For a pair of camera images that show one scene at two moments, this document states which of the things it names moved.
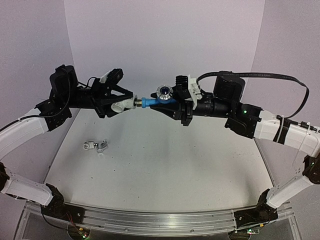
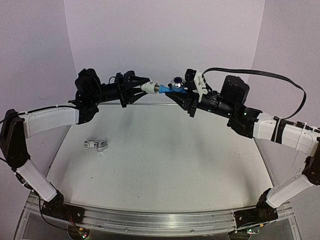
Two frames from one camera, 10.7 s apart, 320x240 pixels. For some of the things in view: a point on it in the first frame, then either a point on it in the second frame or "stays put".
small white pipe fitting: x=119 y=106 to x=148 y=87
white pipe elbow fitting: x=89 y=145 stays put
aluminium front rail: x=159 y=222 stays put
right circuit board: x=255 y=230 stays put
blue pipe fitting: x=146 y=102 to x=177 y=85
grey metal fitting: x=101 y=146 stays put
